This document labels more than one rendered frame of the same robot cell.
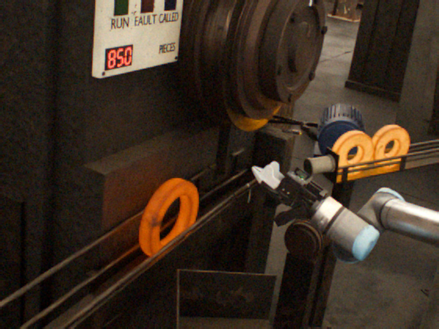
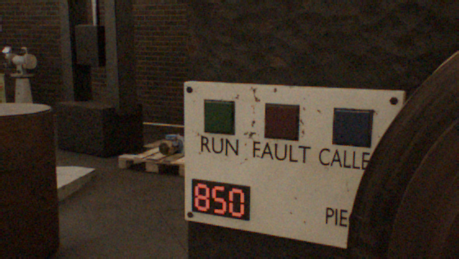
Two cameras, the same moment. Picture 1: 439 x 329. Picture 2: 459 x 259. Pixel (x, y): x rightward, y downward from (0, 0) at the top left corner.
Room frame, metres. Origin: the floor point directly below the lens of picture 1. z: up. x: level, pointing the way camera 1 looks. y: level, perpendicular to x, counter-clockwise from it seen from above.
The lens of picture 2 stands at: (1.16, -0.29, 1.29)
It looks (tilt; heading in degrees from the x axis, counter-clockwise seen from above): 10 degrees down; 90
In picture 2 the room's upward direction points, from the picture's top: 1 degrees clockwise
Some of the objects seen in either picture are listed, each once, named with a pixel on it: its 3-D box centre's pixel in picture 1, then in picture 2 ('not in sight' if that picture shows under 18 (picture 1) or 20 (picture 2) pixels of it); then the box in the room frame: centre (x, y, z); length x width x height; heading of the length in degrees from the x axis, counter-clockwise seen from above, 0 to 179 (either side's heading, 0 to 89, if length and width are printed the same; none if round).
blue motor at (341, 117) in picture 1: (340, 131); not in sight; (3.71, -0.50, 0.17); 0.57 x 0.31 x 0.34; 176
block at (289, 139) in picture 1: (270, 167); not in sight; (1.71, -0.04, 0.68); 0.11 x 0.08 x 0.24; 66
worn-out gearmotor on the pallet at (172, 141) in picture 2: not in sight; (177, 143); (0.60, 4.73, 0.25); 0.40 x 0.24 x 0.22; 66
